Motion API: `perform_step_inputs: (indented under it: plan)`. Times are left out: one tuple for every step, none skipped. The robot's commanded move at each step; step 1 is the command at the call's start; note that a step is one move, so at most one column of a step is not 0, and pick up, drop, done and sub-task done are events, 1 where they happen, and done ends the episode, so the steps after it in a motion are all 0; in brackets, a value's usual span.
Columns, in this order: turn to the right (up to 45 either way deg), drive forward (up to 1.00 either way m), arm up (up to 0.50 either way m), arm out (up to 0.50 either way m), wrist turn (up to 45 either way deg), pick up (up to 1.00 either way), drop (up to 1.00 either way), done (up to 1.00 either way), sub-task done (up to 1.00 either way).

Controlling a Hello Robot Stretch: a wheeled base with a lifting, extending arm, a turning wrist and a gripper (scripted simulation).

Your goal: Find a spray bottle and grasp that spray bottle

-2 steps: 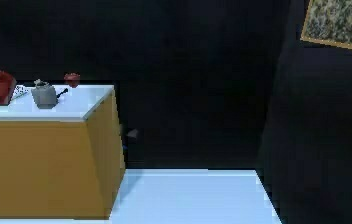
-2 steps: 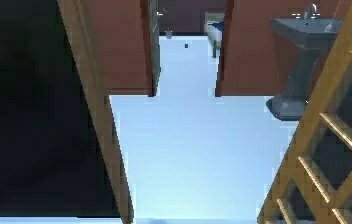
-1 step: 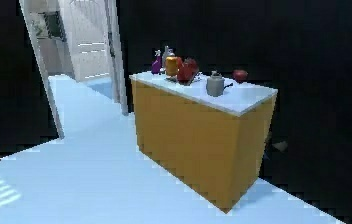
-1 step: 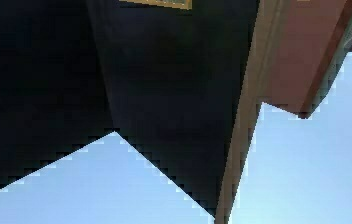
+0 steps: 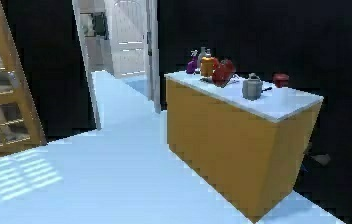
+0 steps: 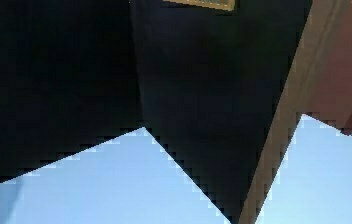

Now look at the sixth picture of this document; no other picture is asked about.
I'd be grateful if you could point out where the reddish brown room door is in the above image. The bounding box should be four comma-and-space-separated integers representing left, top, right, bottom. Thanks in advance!
303, 1, 352, 137

